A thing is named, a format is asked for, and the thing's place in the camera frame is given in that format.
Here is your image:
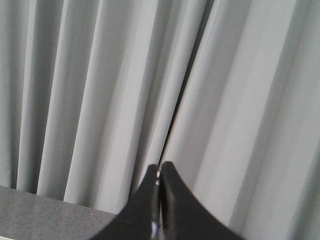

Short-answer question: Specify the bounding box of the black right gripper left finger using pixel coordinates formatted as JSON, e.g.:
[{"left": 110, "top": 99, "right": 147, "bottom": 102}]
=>
[{"left": 92, "top": 164, "right": 160, "bottom": 240}]

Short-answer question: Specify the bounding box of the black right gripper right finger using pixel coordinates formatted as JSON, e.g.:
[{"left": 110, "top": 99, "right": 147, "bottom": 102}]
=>
[{"left": 160, "top": 161, "right": 242, "bottom": 240}]

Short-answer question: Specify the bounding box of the grey pleated curtain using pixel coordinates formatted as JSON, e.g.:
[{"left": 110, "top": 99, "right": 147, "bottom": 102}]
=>
[{"left": 0, "top": 0, "right": 320, "bottom": 240}]

